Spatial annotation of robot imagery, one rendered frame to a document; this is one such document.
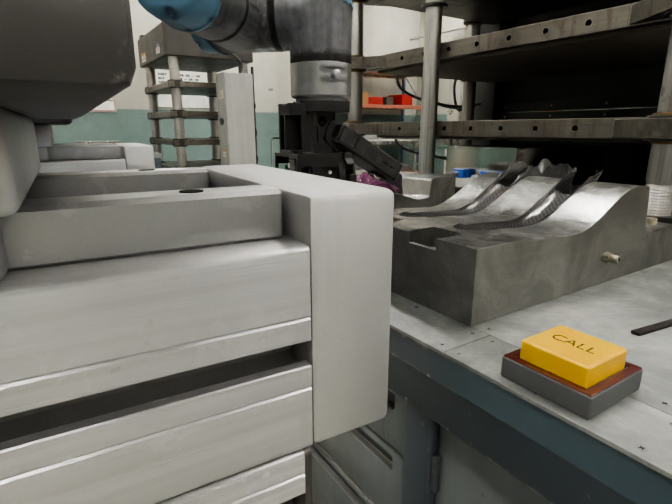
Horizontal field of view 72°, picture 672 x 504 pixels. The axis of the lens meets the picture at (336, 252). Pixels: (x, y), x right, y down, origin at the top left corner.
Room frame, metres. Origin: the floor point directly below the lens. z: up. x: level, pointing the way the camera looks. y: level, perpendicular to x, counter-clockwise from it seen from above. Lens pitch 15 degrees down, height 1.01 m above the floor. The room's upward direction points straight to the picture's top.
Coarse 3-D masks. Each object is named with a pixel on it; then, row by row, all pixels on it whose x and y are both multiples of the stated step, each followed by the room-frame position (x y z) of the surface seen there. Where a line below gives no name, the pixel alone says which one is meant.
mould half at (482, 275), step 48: (480, 192) 0.79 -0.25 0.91; (528, 192) 0.73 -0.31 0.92; (576, 192) 0.68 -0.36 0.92; (624, 192) 0.64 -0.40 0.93; (480, 240) 0.51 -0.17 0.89; (528, 240) 0.52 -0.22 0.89; (576, 240) 0.58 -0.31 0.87; (624, 240) 0.65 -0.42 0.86; (432, 288) 0.52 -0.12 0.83; (480, 288) 0.48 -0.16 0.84; (528, 288) 0.53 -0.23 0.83; (576, 288) 0.59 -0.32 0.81
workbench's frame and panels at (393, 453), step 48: (432, 384) 0.49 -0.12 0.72; (480, 384) 0.38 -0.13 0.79; (384, 432) 0.58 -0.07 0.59; (432, 432) 0.49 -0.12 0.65; (480, 432) 0.43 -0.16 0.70; (528, 432) 0.33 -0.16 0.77; (576, 432) 0.30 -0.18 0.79; (336, 480) 0.69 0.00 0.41; (384, 480) 0.58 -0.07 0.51; (432, 480) 0.49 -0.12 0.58; (480, 480) 0.44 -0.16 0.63; (528, 480) 0.38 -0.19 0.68; (576, 480) 0.34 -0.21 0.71; (624, 480) 0.27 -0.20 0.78
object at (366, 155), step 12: (336, 132) 0.60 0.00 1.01; (348, 132) 0.59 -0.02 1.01; (348, 144) 0.59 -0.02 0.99; (360, 144) 0.60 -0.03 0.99; (372, 144) 0.61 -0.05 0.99; (360, 156) 0.60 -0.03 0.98; (372, 156) 0.61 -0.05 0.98; (384, 156) 0.62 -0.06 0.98; (372, 168) 0.63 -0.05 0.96; (384, 168) 0.62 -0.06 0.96; (396, 168) 0.63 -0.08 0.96; (384, 180) 0.64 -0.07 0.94
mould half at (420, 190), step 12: (408, 180) 1.03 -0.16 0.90; (420, 180) 1.01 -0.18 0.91; (432, 180) 0.99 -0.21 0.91; (444, 180) 1.04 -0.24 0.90; (408, 192) 1.02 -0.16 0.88; (420, 192) 1.00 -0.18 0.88; (432, 192) 0.99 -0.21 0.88; (444, 192) 1.04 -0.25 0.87; (396, 204) 0.88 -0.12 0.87; (408, 204) 0.92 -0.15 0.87; (420, 204) 0.96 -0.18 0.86; (432, 204) 1.00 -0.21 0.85
